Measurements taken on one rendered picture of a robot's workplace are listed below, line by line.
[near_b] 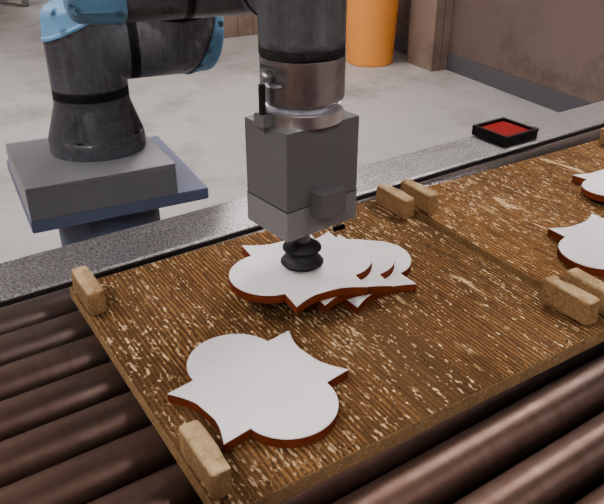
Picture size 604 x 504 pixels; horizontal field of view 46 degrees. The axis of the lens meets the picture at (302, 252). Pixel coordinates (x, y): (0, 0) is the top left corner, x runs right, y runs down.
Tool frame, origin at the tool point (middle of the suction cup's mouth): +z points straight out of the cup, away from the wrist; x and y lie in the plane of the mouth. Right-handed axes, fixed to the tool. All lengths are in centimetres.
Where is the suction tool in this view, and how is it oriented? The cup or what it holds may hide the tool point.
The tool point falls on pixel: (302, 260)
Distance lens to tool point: 71.2
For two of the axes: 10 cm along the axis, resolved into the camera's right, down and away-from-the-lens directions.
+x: -6.2, -3.8, 6.8
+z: 0.0, 8.7, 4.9
